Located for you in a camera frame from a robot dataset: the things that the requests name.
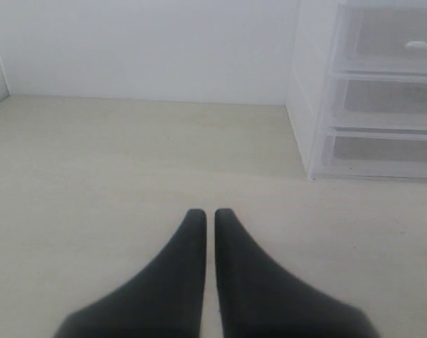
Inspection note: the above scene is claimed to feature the white plastic drawer cabinet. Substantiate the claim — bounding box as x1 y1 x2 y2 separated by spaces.
286 1 427 180

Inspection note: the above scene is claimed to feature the bottom wide clear drawer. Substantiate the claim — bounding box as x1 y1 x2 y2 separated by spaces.
310 127 427 180

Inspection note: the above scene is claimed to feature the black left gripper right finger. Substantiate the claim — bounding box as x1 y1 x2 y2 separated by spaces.
215 208 379 337

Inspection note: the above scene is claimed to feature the wide clear drawer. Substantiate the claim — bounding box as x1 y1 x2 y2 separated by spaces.
324 74 427 130
310 127 427 180

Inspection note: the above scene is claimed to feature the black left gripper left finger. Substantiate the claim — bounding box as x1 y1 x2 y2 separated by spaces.
55 209 207 337

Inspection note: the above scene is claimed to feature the middle wide clear drawer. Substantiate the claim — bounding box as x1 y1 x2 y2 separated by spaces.
324 74 427 130

